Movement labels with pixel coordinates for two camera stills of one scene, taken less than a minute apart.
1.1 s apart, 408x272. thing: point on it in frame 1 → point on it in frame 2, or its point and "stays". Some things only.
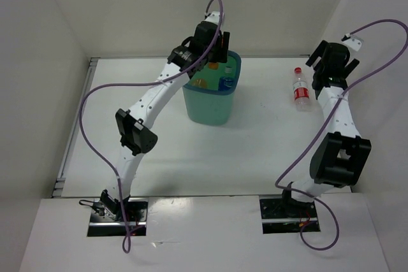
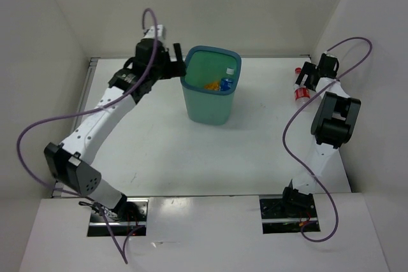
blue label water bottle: (226, 83) stays
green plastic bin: (210, 95) stays
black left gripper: (220, 55) → (175, 69)
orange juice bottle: (200, 83) → (215, 86)
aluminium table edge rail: (59, 185) stays
